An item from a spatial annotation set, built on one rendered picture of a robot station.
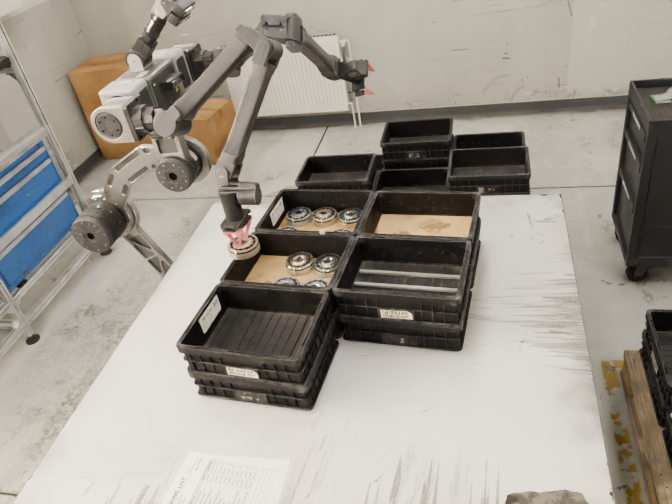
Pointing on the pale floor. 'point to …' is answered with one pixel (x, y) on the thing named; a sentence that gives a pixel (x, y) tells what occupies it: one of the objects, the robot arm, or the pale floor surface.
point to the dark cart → (645, 180)
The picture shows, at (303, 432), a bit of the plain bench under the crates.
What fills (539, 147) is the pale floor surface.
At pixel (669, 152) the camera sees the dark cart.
